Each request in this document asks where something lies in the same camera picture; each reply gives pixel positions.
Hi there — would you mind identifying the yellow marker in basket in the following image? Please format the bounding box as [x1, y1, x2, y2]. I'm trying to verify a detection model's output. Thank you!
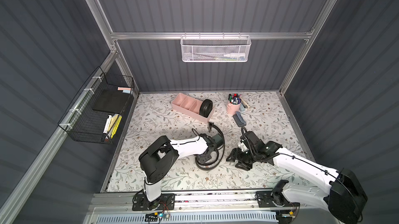
[107, 114, 122, 140]

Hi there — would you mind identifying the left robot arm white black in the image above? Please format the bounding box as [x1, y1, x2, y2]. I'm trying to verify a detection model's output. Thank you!
[139, 134, 225, 202]

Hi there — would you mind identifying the black wire wall basket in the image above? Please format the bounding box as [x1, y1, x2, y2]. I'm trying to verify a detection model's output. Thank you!
[58, 67, 135, 144]

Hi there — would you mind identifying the grey blue stapler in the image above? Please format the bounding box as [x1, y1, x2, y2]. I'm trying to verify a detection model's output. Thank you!
[233, 111, 247, 127]

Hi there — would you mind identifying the white perforated front panel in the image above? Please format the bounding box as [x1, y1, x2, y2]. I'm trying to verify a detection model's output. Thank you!
[95, 211, 279, 224]

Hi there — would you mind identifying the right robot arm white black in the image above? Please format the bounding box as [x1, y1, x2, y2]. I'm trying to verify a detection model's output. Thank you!
[227, 127, 368, 224]

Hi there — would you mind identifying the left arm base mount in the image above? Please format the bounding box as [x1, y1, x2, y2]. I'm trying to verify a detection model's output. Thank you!
[132, 191, 176, 211]

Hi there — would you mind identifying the white wire mesh basket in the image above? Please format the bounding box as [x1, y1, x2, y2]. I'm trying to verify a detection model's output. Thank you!
[180, 35, 251, 63]

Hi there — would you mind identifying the aluminium front rail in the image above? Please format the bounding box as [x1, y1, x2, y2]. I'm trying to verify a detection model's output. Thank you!
[88, 183, 328, 213]

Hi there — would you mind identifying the long black belt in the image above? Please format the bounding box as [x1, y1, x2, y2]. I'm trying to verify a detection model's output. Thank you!
[198, 99, 213, 118]

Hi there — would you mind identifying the pink compartment storage box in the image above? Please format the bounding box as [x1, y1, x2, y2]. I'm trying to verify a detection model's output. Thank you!
[171, 93, 215, 123]

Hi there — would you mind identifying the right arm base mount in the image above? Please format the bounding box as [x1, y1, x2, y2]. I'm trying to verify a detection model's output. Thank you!
[255, 191, 300, 208]

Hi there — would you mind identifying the pink pen cup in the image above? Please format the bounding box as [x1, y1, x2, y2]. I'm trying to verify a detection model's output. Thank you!
[227, 93, 242, 115]

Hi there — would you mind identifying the black belt with end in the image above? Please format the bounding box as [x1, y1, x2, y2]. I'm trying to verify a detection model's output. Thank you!
[195, 122, 225, 171]

